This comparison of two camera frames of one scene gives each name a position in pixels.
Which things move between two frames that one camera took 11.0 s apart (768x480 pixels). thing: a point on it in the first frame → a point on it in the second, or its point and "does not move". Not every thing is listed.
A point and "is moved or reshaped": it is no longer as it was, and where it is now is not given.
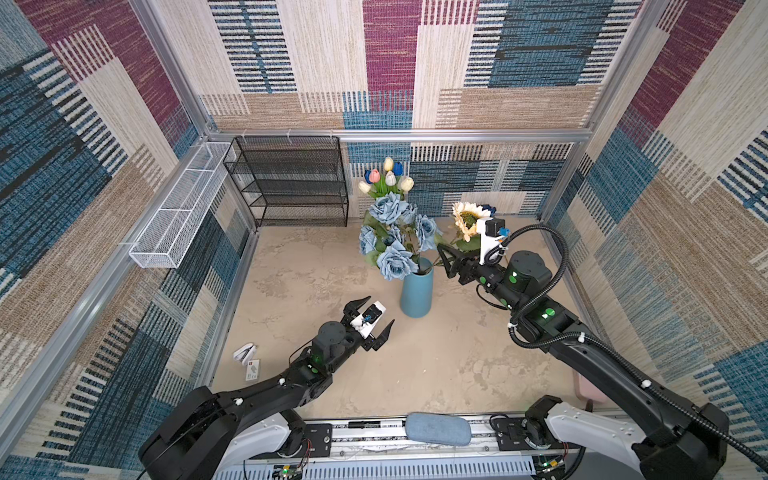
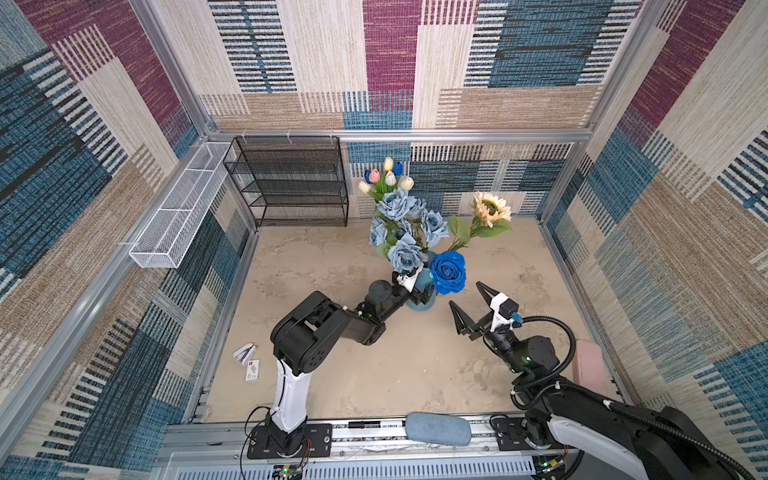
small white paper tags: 244,354 does not move
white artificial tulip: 390,178 does not move
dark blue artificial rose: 489,208 → 448,272
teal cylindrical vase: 417,290 is moved or reshaped
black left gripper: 349,308 → 423,294
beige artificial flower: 466,216 is moved or reshaped
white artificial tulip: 407,183 does not move
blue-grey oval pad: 438,429 does not move
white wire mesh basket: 165,241 does not move
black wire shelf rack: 291,181 does not move
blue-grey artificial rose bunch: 395,235 is moved or reshaped
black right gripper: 470,264 → 481,327
